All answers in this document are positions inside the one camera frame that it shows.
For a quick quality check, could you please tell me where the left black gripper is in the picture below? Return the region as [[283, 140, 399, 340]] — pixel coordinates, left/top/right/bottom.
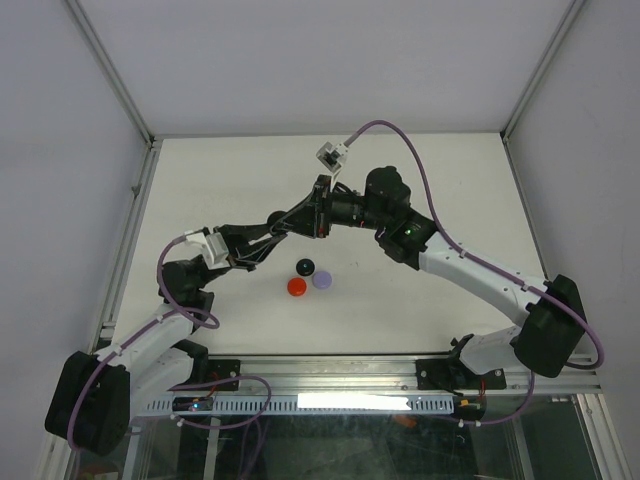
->
[[198, 223, 285, 287]]

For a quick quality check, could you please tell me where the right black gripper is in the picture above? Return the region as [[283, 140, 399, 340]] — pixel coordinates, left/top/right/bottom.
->
[[275, 176, 389, 240]]

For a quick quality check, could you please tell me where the black charging case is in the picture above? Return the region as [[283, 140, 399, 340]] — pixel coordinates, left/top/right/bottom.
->
[[267, 211, 286, 231], [295, 258, 316, 277]]

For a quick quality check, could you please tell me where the red charging case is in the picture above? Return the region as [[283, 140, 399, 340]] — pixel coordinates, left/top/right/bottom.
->
[[287, 277, 307, 297]]

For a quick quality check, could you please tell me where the purple charging case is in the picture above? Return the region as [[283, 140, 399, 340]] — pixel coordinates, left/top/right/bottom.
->
[[312, 270, 333, 290]]

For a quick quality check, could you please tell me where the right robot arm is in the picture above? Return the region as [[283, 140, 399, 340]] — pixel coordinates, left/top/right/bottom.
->
[[268, 166, 585, 387]]

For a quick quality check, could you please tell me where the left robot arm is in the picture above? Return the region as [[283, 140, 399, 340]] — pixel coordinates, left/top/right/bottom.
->
[[44, 224, 286, 455]]

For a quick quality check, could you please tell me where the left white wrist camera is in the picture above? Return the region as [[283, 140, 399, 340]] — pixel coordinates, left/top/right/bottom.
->
[[183, 229, 230, 270]]

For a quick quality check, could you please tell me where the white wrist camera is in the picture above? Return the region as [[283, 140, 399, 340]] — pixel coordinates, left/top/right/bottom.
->
[[316, 142, 349, 182], [183, 229, 230, 270]]

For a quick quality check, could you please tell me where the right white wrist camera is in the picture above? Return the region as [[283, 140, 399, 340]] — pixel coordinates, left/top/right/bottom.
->
[[316, 142, 349, 182]]

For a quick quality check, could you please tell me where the slotted cable duct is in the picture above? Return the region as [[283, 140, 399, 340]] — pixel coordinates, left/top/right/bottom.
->
[[132, 393, 455, 418]]

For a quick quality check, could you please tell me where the aluminium mounting rail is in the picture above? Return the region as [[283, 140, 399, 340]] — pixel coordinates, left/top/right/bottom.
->
[[62, 353, 601, 396]]

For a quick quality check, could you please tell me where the left aluminium frame post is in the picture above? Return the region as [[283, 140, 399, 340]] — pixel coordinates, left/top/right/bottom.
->
[[62, 0, 156, 148]]

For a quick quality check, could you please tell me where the aluminium frame post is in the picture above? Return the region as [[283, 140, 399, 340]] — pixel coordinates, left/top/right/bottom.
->
[[500, 0, 589, 144], [62, 0, 156, 148]]

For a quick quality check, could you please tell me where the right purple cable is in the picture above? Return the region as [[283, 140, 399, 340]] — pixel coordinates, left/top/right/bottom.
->
[[347, 119, 605, 429]]

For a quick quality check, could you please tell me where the right aluminium frame post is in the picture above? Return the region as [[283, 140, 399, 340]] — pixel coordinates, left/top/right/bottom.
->
[[500, 0, 589, 144]]

